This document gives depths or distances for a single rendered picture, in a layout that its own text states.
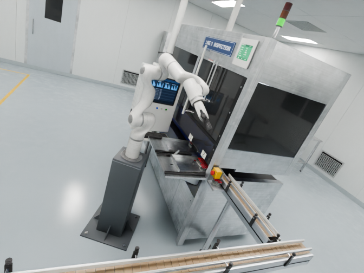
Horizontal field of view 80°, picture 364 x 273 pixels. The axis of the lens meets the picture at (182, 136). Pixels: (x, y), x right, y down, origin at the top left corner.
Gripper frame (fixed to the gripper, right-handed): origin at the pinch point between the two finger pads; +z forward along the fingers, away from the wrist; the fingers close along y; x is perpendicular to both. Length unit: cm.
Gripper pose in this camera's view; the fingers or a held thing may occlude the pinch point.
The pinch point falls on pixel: (208, 125)
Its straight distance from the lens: 128.6
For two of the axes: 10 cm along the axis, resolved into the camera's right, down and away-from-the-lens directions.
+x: 8.9, -4.2, -2.0
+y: -2.8, -1.5, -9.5
